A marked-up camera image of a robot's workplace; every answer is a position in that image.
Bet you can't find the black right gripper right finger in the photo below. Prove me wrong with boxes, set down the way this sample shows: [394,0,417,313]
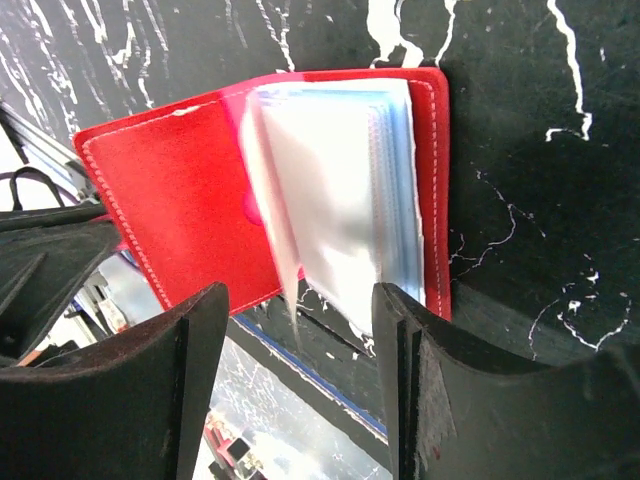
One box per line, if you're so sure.
[372,283,639,479]

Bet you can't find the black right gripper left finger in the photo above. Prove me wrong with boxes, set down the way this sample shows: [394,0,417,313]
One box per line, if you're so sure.
[1,283,229,479]

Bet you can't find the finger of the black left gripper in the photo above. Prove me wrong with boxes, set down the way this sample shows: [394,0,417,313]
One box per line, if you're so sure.
[1,222,120,360]

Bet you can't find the red leather card holder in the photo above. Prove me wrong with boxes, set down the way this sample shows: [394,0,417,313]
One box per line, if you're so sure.
[73,67,452,335]

